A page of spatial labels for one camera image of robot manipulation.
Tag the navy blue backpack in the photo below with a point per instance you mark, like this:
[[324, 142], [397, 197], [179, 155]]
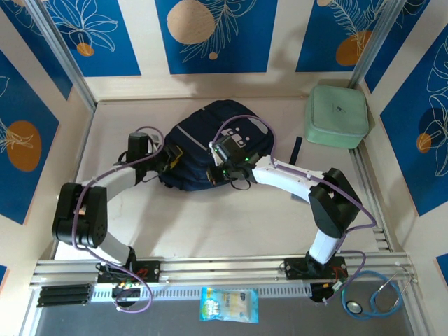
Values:
[[189, 168]]

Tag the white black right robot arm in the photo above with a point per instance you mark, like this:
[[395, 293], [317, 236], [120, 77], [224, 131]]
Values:
[[290, 178]]

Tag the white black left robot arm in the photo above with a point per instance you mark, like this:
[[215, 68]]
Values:
[[80, 213]]

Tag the mint green zip pouch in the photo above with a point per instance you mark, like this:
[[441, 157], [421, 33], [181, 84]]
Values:
[[336, 115]]

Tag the blue poster beige circle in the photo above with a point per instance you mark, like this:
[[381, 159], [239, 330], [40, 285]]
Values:
[[245, 42]]

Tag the blue snack packet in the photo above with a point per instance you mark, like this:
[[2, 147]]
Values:
[[229, 304]]

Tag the blue poster white flower outline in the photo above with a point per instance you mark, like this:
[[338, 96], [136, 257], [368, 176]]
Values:
[[122, 35]]

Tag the blue poster orange circle leaf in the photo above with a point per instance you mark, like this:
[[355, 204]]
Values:
[[28, 105]]

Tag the blue poster orange circle feather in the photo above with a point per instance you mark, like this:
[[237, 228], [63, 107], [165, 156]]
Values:
[[315, 35]]

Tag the black ribbed bar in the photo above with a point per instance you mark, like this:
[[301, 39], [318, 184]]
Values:
[[64, 295]]

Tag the blue poster white leaf outline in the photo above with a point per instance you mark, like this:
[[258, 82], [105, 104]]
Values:
[[402, 42], [28, 45]]

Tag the blue poster dark circle leaf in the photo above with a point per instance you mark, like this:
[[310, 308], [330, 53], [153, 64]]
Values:
[[402, 157]]

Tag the blue stethoscope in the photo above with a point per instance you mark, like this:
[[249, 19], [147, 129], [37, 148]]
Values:
[[354, 307]]

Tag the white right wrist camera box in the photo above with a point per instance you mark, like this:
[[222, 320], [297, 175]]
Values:
[[213, 152]]

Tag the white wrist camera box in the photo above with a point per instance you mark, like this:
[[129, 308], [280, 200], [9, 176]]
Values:
[[213, 152], [157, 138]]

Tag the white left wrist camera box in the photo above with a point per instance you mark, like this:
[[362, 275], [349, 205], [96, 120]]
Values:
[[157, 138]]

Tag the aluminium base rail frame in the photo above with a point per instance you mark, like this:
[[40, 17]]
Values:
[[227, 271]]

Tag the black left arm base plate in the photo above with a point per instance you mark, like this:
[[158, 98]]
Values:
[[150, 271]]

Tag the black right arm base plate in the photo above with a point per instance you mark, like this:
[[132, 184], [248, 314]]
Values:
[[295, 269]]

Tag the aluminium corner post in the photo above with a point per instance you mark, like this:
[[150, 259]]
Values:
[[59, 52], [378, 42]]

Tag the blue wall poster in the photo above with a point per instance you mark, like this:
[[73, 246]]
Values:
[[3, 276], [442, 266]]

